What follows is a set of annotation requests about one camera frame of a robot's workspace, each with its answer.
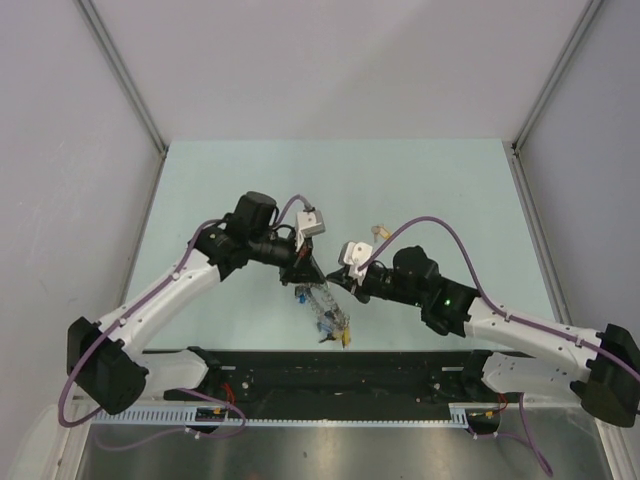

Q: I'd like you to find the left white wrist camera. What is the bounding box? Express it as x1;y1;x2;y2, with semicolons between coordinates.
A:
294;209;326;252

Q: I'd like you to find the purple cable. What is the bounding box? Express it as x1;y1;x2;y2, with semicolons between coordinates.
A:
58;194;314;451
362;215;640;476

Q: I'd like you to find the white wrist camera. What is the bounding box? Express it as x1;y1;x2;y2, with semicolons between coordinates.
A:
338;241;373;283
294;209;326;252

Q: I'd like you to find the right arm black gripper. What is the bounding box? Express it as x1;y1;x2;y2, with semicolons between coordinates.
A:
328;265;424;308

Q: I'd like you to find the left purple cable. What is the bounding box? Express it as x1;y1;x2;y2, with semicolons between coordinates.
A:
58;194;314;451

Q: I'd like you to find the metal keyring disc with keys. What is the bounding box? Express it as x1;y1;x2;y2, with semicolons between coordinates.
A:
294;282;351;349

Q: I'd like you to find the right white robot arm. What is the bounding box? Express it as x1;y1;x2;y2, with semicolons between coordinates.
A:
327;242;639;428

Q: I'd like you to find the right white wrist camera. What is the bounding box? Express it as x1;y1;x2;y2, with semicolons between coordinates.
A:
338;241;373;283

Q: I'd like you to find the yellow tagged key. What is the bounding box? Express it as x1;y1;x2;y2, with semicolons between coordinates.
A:
371;224;392;242

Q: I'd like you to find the white slotted cable duct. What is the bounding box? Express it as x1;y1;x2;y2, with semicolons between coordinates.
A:
92;404;503;428

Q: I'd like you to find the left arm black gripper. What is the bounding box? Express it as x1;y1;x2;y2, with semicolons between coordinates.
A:
247;229;324;285

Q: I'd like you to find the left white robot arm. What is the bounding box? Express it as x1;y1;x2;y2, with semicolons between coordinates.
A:
60;191;325;415

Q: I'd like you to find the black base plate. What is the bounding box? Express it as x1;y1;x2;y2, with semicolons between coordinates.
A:
102;349;524;406

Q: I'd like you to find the aluminium frame rail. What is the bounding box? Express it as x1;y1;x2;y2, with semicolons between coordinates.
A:
74;0;169;156
509;0;640;480

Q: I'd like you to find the right aluminium frame rail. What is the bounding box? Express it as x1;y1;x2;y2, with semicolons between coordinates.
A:
509;0;640;480

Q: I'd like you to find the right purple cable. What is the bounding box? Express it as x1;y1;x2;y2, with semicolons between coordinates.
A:
362;215;640;476

